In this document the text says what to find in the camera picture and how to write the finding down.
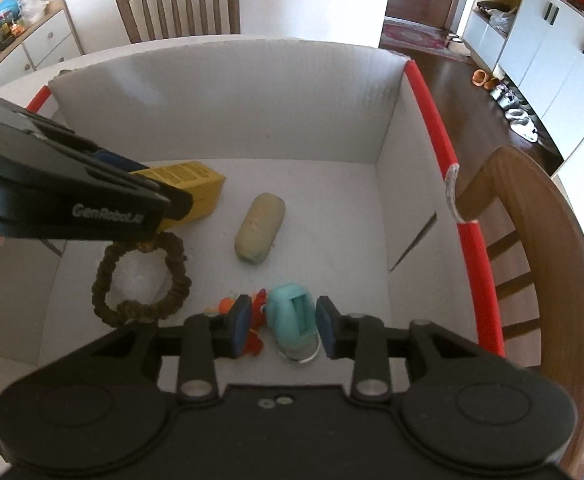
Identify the red cardboard box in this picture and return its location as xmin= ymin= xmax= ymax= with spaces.
xmin=0 ymin=37 xmax=506 ymax=397

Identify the white wooden-top sideboard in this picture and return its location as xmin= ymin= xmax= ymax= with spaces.
xmin=0 ymin=0 xmax=86 ymax=92

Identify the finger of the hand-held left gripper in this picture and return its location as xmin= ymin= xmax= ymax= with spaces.
xmin=122 ymin=172 xmax=194 ymax=226
xmin=89 ymin=146 xmax=147 ymax=174

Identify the beige oval pouch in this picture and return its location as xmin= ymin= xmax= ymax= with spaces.
xmin=234 ymin=192 xmax=287 ymax=265

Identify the dark brown scrunchie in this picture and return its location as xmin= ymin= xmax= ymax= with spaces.
xmin=90 ymin=231 xmax=193 ymax=329

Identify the red patterned rug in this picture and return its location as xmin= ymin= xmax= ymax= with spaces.
xmin=380 ymin=18 xmax=473 ymax=64

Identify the white hallway wall cabinet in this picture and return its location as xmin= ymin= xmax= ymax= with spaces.
xmin=463 ymin=0 xmax=584 ymax=160

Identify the bag on hallway bench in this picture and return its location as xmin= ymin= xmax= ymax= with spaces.
xmin=474 ymin=2 xmax=516 ymax=29

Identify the pair of beige slippers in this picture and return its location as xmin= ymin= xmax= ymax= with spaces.
xmin=444 ymin=32 xmax=472 ymax=57

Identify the teal oval case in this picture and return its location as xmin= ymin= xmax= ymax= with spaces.
xmin=264 ymin=283 xmax=323 ymax=364

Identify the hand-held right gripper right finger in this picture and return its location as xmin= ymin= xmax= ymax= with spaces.
xmin=315 ymin=295 xmax=503 ymax=405

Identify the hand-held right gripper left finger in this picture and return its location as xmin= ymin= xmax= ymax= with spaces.
xmin=86 ymin=294 xmax=253 ymax=405

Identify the clear plastic bag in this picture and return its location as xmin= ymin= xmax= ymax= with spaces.
xmin=19 ymin=0 xmax=50 ymax=22

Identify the wooden slat-back chair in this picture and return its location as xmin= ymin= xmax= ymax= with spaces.
xmin=115 ymin=0 xmax=241 ymax=44

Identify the wooden curved-back chair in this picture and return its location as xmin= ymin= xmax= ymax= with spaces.
xmin=454 ymin=144 xmax=584 ymax=479

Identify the yellow carton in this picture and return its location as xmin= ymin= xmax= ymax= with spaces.
xmin=131 ymin=160 xmax=227 ymax=232

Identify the orange flower toy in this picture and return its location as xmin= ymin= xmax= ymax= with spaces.
xmin=219 ymin=287 xmax=269 ymax=359

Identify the row of white shoes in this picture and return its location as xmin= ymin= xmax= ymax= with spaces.
xmin=488 ymin=77 xmax=541 ymax=143

